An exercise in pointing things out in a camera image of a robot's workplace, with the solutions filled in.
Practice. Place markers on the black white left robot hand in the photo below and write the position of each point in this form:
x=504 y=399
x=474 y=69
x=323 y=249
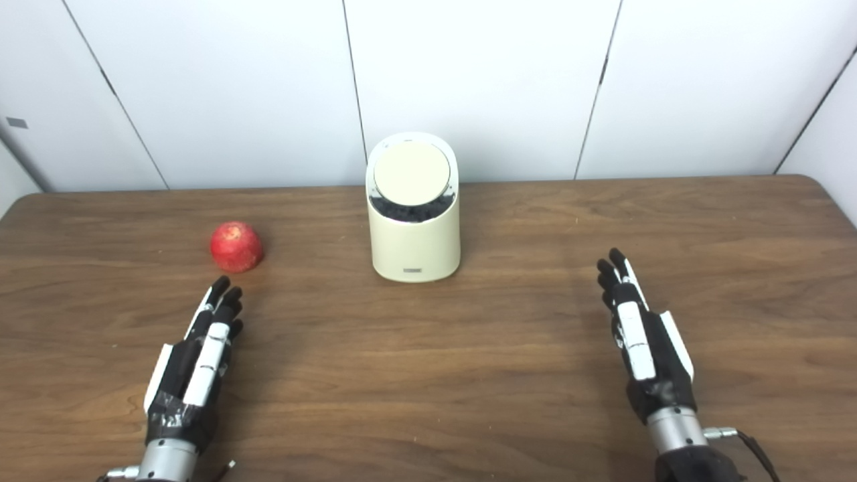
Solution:
x=179 y=375

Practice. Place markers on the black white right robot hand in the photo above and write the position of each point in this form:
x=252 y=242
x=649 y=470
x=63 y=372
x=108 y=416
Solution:
x=659 y=361

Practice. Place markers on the red apple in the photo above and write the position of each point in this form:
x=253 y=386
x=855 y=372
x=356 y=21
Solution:
x=236 y=248

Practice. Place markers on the cream-colored bin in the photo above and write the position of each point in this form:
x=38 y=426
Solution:
x=415 y=244

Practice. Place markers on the cream round bin lid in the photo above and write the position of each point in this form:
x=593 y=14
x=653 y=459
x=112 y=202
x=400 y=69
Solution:
x=412 y=169

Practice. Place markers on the small grey wall label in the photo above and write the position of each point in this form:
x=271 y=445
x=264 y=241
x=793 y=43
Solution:
x=17 y=122

